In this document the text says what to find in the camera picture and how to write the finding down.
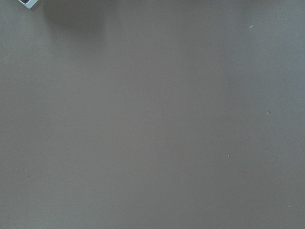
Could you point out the aluminium frame post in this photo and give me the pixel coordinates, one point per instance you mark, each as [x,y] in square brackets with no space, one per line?
[28,3]

